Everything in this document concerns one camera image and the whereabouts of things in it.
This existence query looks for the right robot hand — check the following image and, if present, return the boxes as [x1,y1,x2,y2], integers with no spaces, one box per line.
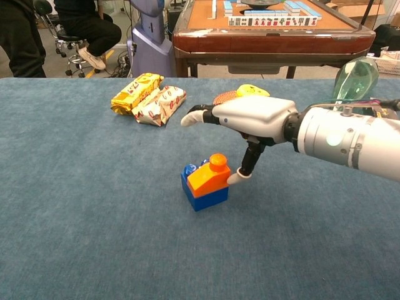
[180,95,298,187]

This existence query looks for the orange toy block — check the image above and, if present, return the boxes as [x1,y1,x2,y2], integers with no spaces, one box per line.
[187,152,231,198]

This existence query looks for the blue toy block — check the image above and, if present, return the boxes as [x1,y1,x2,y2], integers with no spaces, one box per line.
[180,159,230,213]

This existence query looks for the yellow tape measure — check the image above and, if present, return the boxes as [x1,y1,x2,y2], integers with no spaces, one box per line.
[236,84,271,98]

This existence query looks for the round woven coaster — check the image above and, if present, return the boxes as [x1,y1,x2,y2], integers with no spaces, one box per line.
[212,89,241,106]

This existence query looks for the brown mahjong table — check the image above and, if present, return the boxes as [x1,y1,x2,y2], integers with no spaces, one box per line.
[172,0,376,79]

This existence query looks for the white red snack packet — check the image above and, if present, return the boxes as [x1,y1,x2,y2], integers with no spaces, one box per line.
[131,85,188,127]

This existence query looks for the face-up mahjong tile row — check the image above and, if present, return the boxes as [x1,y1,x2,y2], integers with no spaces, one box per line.
[227,16,319,28]

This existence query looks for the green spray bottle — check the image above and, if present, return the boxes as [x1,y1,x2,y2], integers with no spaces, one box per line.
[334,57,379,110]

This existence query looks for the dark round dish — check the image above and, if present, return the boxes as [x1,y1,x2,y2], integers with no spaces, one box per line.
[240,0,284,9]

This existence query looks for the yellow snack packet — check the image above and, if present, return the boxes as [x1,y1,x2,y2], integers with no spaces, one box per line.
[111,72,164,116]

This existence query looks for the cardboard box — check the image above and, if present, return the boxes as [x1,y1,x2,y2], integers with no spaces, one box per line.
[324,0,387,29]

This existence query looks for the black bag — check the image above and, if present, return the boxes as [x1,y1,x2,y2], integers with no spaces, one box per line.
[368,24,400,58]

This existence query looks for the black tripod stand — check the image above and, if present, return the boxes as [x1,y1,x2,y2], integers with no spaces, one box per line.
[361,0,375,28]

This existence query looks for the seated person in black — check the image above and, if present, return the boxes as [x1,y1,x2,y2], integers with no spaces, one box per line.
[53,0,123,71]

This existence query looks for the blue felt table cover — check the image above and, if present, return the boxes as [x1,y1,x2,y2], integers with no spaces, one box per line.
[0,77,400,300]

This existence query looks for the black chrome stool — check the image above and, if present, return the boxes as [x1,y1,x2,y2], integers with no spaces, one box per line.
[55,29,101,78]

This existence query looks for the black office chair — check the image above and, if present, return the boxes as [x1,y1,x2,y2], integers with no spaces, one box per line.
[33,0,67,58]

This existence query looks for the standing person black trousers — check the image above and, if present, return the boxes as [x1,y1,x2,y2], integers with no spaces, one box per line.
[0,0,48,78]

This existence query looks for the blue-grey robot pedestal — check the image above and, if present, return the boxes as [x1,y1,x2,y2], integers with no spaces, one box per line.
[126,0,176,78]

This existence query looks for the black floor cable bundle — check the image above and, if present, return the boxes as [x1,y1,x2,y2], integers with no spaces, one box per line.
[107,51,135,78]

